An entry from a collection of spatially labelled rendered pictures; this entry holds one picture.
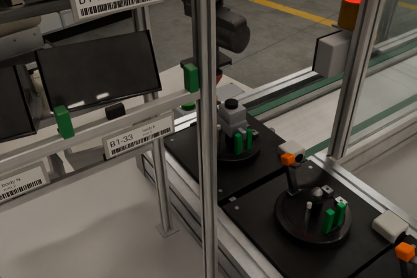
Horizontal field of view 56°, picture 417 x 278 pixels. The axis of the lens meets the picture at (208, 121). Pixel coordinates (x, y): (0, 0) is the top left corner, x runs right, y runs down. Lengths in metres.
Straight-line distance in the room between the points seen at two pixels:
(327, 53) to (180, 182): 0.40
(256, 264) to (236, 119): 0.30
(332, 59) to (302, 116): 0.37
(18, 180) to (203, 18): 0.25
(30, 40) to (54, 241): 0.63
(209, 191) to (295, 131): 0.53
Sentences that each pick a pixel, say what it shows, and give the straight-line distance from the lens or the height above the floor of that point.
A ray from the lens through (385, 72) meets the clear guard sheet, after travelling 0.92.
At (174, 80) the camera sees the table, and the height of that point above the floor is 0.86.
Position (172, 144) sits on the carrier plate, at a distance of 0.92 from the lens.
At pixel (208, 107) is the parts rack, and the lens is 0.48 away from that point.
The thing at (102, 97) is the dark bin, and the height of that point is 1.31.
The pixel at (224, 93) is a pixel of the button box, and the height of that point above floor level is 0.96.
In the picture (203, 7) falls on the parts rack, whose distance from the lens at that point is 0.42.
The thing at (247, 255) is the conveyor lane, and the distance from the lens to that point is 0.73.
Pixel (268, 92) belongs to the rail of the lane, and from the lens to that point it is 1.13.
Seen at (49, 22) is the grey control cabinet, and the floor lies 0.21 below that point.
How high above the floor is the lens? 1.56
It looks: 36 degrees down
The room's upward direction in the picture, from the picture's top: 1 degrees counter-clockwise
